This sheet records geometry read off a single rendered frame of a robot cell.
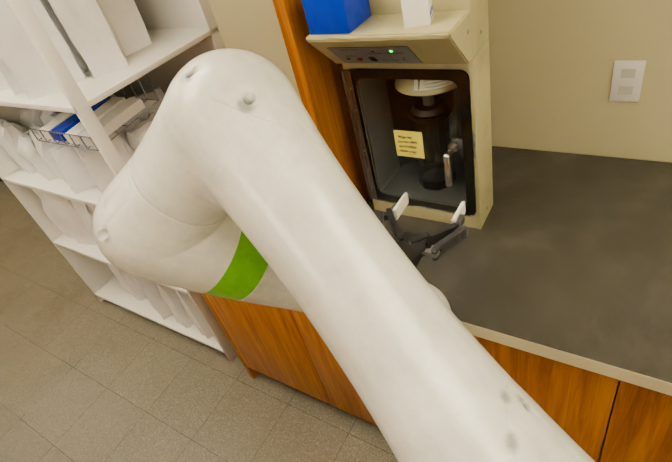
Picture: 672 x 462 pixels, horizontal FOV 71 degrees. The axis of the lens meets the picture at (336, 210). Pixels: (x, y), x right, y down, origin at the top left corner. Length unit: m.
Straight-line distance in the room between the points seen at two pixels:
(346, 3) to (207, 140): 0.65
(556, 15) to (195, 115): 1.17
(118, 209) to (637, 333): 0.96
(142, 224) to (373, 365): 0.26
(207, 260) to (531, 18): 1.16
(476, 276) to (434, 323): 0.83
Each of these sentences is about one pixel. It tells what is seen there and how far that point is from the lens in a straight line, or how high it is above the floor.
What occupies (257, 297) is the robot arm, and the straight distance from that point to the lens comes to 0.57.
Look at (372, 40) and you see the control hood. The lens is 0.99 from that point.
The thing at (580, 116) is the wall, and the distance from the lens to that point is 1.56.
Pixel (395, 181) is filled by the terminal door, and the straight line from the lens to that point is 1.29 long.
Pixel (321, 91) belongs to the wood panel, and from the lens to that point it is 1.21.
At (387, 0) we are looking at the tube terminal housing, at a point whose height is 1.54.
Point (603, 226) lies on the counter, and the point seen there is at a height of 0.94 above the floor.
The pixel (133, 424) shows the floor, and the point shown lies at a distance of 2.50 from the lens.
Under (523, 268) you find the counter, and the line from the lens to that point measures 1.21.
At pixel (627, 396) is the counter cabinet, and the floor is 0.81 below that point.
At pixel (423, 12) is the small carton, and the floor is 1.53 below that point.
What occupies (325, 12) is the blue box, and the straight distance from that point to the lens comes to 1.02.
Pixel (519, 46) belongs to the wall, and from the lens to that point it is 1.49.
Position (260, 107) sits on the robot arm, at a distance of 0.39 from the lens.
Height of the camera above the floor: 1.81
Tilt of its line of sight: 37 degrees down
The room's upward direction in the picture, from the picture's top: 16 degrees counter-clockwise
